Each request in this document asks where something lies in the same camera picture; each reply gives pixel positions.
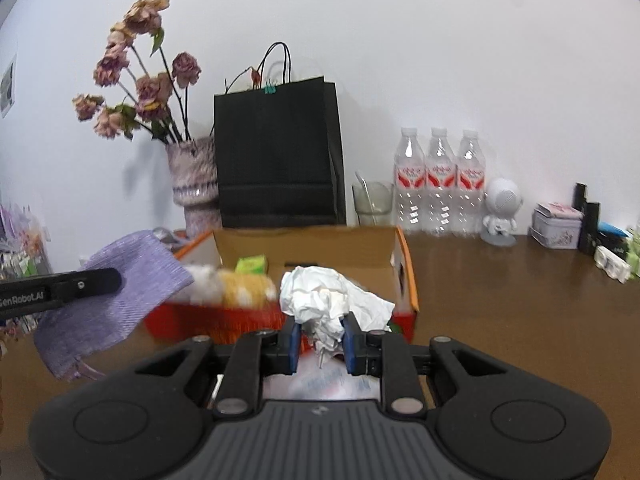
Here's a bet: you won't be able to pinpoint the water bottle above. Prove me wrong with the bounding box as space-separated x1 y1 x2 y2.
394 127 426 232
424 128 457 236
454 130 486 236

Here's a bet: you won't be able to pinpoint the black paper bag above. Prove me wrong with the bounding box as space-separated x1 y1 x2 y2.
214 77 346 229

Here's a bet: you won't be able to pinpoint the purple knitted cloth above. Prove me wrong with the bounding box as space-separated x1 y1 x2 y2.
34 231 193 379

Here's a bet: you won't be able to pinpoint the white strip item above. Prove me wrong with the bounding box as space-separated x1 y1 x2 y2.
593 245 631 284

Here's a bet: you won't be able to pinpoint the white spoon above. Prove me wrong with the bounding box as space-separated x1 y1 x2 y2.
355 170 378 226

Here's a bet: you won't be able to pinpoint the yellow white plush toy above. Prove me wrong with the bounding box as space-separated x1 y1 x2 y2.
168 264 278 310

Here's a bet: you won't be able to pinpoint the left water bottle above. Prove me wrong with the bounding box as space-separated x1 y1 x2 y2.
394 127 426 232

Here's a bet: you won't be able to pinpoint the white astronaut figure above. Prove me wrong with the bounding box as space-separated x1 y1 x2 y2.
480 178 523 247

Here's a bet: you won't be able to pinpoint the right water bottle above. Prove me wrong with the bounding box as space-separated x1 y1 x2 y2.
454 130 486 236

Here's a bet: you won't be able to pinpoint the colourful packets at left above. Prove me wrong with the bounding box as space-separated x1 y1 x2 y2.
0 201 53 340

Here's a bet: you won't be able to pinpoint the green tinted glass cup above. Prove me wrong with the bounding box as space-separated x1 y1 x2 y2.
352 181 394 226

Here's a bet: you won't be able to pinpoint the red orange cardboard box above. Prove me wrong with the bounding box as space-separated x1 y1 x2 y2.
144 226 419 349

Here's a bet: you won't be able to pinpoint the small tin box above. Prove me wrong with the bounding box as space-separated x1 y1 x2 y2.
528 203 582 250

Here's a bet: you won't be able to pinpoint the middle water bottle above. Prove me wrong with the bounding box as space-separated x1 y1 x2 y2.
424 128 457 236

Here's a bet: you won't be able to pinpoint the purple textured vase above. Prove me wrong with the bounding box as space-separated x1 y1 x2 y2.
166 136 222 238

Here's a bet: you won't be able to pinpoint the green tissue pack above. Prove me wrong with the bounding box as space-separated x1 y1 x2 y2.
234 255 268 275

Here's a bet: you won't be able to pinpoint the dried pink flowers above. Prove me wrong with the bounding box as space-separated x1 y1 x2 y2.
72 0 202 145

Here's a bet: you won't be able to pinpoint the black cosmetic tube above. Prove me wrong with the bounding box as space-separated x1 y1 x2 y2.
578 202 600 257
572 183 587 214

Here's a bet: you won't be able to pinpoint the white paper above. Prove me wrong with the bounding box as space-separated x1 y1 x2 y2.
279 266 395 356

